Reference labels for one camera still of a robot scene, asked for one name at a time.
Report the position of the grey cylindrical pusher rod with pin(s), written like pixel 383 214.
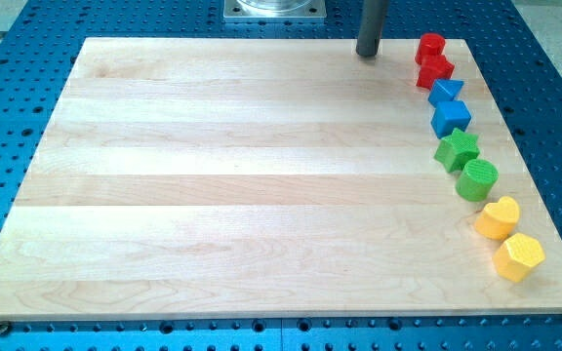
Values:
pixel 372 21

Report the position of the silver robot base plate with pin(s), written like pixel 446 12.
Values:
pixel 235 11

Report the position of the green cylinder block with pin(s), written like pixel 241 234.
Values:
pixel 476 180

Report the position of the light wooden board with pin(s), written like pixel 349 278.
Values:
pixel 254 178

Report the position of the yellow hexagon block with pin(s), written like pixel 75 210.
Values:
pixel 518 256

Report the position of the blue cube block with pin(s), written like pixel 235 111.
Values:
pixel 449 115

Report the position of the blue perforated metal table plate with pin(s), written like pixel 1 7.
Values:
pixel 42 40

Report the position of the red star block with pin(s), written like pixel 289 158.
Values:
pixel 433 68

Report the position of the yellow heart block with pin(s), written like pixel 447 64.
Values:
pixel 498 219

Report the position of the green star block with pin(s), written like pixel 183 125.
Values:
pixel 456 149

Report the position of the red cylinder block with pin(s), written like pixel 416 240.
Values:
pixel 431 44

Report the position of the blue triangle block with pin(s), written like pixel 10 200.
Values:
pixel 444 90

